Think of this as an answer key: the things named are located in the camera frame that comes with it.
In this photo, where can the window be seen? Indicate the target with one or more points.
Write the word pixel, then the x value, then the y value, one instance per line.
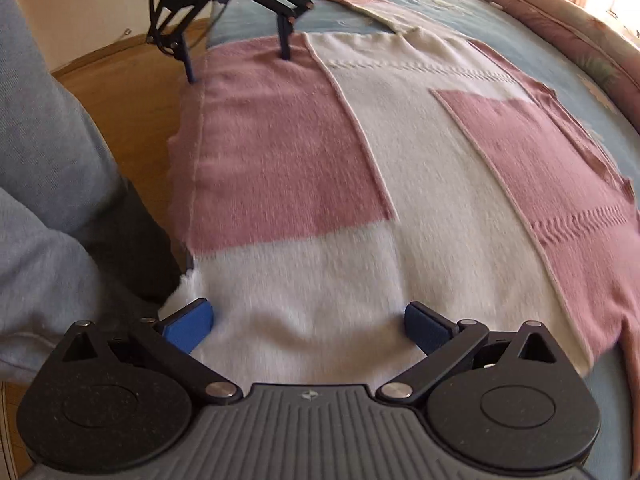
pixel 630 5

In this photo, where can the pink floral folded quilt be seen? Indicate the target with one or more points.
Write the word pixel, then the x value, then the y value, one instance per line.
pixel 550 25

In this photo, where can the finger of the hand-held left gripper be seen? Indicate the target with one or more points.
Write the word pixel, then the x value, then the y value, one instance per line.
pixel 185 60
pixel 284 35

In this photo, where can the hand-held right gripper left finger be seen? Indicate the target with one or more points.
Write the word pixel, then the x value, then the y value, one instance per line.
pixel 192 325

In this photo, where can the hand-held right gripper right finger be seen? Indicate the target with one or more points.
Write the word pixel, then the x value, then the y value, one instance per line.
pixel 425 327

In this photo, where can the pink and white knit sweater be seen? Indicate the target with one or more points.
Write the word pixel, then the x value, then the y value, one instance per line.
pixel 425 185

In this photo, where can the person's grey clothing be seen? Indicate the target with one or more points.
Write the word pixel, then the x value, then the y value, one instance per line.
pixel 45 160

